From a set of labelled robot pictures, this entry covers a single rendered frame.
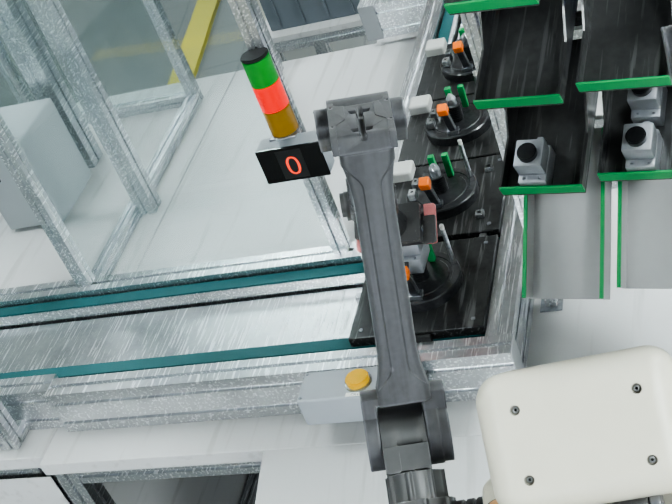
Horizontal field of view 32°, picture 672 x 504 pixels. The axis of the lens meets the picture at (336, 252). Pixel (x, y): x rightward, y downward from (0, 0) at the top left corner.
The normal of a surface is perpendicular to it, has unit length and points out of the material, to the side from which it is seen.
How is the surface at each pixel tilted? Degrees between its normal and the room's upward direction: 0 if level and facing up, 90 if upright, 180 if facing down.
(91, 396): 90
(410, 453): 39
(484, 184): 0
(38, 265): 0
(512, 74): 25
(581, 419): 48
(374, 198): 66
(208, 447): 0
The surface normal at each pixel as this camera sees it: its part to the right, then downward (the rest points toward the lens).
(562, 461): -0.26, -0.06
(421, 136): -0.32, -0.76
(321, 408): -0.20, 0.64
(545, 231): -0.48, -0.07
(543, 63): -0.44, -0.41
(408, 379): 0.00, 0.20
